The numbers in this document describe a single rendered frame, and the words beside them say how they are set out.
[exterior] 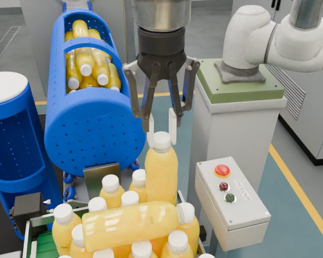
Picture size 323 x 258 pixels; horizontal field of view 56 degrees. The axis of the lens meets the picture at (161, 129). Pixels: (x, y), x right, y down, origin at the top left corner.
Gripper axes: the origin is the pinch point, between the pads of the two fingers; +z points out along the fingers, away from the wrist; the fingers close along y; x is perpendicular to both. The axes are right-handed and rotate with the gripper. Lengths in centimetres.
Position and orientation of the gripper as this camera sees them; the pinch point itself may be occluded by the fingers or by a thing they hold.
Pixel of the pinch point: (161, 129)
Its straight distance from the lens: 59.9
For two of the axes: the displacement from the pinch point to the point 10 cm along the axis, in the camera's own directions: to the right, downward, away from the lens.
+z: 0.0, 8.0, 5.9
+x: 2.5, 5.7, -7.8
